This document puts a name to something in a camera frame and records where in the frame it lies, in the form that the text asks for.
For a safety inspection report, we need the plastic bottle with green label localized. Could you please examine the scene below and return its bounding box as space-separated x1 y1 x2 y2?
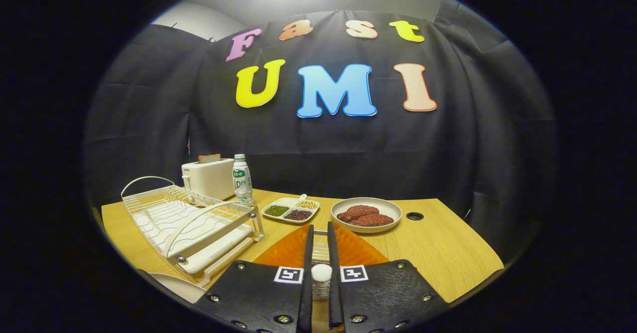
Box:
232 154 254 205

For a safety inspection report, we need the white toaster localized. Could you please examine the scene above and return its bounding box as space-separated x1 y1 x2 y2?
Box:
181 158 235 202

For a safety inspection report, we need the white wire dish rack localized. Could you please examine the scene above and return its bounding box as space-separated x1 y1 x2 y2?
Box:
121 176 265 288

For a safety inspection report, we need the white divided tray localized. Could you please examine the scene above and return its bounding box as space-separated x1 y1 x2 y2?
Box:
261 194 320 224

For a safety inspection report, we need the black backdrop cloth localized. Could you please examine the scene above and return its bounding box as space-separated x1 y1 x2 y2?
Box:
85 0 555 264

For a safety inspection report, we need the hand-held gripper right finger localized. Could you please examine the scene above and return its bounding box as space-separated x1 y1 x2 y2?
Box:
327 221 451 333

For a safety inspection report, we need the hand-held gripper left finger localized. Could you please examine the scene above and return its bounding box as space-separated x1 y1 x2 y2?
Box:
194 223 315 333

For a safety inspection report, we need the red meat piece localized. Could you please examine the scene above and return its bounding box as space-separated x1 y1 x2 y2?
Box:
348 214 394 227
337 205 380 222

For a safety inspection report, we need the beige plate with meat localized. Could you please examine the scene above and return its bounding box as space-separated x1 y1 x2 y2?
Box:
331 197 403 234

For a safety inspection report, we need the metal wire basket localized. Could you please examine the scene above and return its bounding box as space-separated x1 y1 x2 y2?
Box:
313 230 330 265

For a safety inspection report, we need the beige round plate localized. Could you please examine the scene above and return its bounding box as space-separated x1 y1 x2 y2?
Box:
149 272 207 305

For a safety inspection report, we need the metal spoon with striped handle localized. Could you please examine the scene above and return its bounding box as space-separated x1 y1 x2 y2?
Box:
311 263 333 301

